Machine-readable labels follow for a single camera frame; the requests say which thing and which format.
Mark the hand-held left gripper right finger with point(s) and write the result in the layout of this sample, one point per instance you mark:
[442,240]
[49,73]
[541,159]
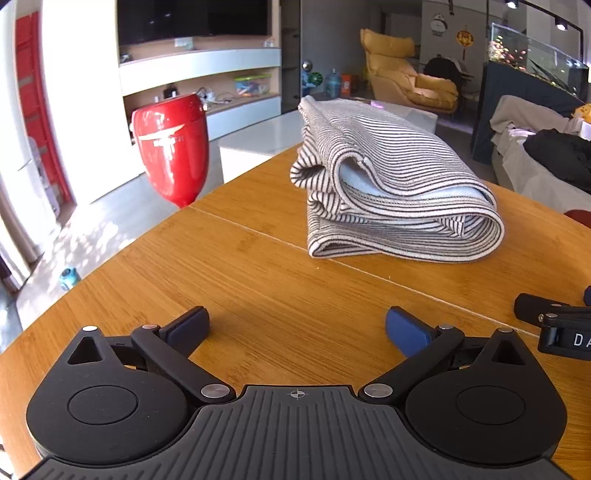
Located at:
[408,330]

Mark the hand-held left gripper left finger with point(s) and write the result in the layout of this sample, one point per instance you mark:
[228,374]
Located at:
[187,330]

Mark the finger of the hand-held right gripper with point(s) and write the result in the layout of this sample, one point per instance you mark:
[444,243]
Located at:
[588,295]

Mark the grey striped shirt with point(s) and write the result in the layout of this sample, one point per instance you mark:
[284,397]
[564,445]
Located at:
[401,184]

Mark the dark red fleece coat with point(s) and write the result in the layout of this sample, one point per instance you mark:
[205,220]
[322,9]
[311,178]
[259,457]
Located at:
[579,219]

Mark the small blue cup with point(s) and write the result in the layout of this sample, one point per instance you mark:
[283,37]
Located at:
[69,278]

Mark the black jacket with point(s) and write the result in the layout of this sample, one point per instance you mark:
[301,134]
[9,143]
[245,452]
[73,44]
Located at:
[561,157]

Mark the grey sofa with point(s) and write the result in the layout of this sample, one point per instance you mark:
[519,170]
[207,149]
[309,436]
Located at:
[517,152]

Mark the small yellow plush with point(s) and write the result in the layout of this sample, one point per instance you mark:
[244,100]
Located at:
[583,113]

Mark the white coffee table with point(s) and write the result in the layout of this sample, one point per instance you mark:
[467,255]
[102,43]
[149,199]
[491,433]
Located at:
[258,143]

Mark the glass aquarium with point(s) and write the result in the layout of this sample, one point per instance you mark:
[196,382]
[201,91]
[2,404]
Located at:
[531,55]

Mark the clear plastic toy box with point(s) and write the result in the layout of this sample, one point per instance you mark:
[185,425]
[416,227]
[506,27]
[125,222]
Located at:
[251,86]

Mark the orange snack pack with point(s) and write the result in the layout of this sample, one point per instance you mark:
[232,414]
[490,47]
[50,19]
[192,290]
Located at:
[348,83]

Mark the blue water bottle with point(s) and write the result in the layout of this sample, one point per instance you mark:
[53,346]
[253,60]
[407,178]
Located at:
[333,85]

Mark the yellow armchair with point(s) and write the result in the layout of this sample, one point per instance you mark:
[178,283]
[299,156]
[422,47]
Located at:
[401,74]

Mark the white television cabinet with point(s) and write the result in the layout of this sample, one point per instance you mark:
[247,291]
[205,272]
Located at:
[198,69]

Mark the black chair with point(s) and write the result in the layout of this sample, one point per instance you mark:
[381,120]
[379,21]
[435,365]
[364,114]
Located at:
[445,71]

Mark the green ball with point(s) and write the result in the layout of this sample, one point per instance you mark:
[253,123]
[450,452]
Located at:
[315,80]

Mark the red ladder rack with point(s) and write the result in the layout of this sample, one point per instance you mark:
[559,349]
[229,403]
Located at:
[39,101]

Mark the silver ball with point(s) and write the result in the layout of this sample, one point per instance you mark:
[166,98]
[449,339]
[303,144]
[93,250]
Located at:
[307,67]

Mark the yellow hanging ornament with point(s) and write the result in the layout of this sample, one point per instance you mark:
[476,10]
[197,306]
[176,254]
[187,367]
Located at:
[464,37]

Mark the black television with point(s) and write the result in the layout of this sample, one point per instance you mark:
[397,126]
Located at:
[194,18]

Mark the white wall clock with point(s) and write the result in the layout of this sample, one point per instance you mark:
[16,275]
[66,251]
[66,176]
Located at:
[438,25]

